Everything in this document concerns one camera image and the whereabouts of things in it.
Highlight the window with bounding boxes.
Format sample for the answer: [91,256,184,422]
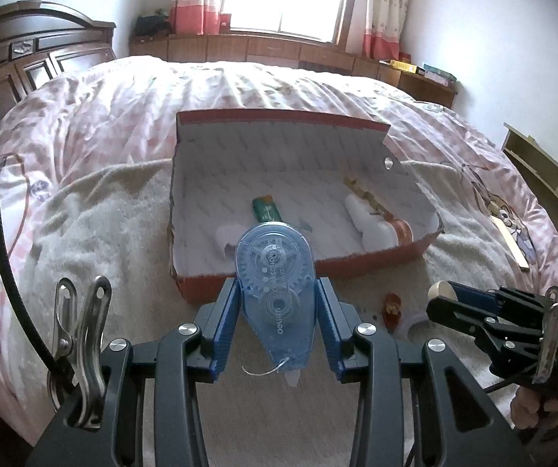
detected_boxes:
[220,0,357,42]

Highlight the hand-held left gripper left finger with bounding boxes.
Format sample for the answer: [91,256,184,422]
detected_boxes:
[28,277,241,467]

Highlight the flat wooden stick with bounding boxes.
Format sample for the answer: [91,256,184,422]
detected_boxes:
[490,215,531,272]

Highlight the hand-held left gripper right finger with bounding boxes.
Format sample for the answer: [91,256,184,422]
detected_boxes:
[315,277,515,467]

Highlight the white fleece blanket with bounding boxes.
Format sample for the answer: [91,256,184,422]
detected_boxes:
[0,158,558,467]

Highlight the yellow book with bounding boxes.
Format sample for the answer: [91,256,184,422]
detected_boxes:
[380,58,425,76]

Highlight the small orange figure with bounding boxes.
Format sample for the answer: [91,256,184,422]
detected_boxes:
[381,293,403,334]

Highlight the white tape roll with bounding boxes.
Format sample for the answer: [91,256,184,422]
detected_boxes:
[362,224,397,254]

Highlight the wooden windowsill cabinet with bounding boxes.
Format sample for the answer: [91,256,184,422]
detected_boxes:
[129,33,457,108]

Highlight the light wooden shelf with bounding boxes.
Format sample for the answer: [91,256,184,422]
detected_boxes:
[502,123,558,202]

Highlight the dark wooden headboard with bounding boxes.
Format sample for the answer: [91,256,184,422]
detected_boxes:
[0,0,117,142]

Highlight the blue correction tape dispenser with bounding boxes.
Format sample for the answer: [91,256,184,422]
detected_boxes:
[234,222,319,385]

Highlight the notched wooden piece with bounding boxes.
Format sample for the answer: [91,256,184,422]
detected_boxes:
[344,176,396,222]

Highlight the white tube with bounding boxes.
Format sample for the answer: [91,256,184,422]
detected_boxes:
[429,279,459,305]

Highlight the person's right hand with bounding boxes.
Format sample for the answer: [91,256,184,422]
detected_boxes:
[509,360,558,431]

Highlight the dark bag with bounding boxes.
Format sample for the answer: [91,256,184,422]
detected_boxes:
[135,10,173,39]

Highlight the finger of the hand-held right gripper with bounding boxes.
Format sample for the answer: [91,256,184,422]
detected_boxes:
[427,297,552,385]
[446,282,558,332]

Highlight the pink printed quilt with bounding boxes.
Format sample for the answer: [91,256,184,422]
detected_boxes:
[0,56,558,448]

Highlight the green lighter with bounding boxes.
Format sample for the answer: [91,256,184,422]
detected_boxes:
[251,196,283,225]

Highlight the red cardboard box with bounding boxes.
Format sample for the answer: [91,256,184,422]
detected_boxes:
[168,109,445,306]

